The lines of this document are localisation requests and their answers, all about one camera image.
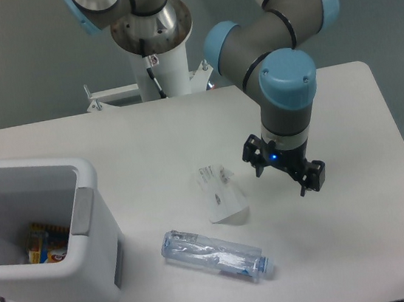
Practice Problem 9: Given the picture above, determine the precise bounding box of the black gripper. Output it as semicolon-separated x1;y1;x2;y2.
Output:
242;134;326;196

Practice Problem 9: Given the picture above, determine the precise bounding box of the white paper wrapper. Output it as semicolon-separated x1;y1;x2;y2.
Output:
195;164;250;226

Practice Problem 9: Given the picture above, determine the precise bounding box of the crushed clear plastic bottle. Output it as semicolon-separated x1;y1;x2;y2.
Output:
161;230;275;281

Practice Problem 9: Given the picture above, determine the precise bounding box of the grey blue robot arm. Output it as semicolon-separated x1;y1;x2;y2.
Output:
63;0;340;192

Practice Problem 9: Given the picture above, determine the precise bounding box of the white trash can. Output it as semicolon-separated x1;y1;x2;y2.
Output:
0;158;123;302

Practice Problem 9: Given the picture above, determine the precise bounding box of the yellow snack package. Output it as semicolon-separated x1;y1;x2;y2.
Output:
25;222;70;264

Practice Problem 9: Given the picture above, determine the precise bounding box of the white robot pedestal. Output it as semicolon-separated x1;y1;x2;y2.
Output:
72;0;222;114

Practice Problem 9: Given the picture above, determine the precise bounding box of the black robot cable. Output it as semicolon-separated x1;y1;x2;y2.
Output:
137;35;170;102

